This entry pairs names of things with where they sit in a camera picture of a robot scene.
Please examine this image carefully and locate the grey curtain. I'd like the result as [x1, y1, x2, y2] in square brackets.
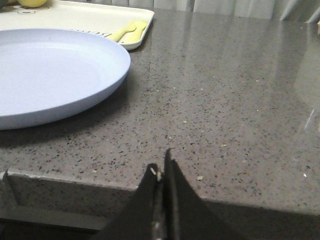
[109, 0, 320, 23]

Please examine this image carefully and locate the yellow plastic fork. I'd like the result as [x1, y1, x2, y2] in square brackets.
[107, 20, 148, 43]

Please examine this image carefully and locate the light blue plate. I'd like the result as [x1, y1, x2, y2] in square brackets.
[0, 29, 131, 130]

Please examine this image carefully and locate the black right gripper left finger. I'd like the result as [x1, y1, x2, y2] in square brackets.
[98, 163, 158, 240]

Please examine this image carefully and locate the yellow lemon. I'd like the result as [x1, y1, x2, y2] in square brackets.
[17, 0, 47, 8]

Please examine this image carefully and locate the cream serving tray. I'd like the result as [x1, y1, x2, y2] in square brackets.
[0, 0, 155, 50]

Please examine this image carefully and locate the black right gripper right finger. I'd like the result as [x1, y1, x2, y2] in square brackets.
[163, 149, 240, 240]

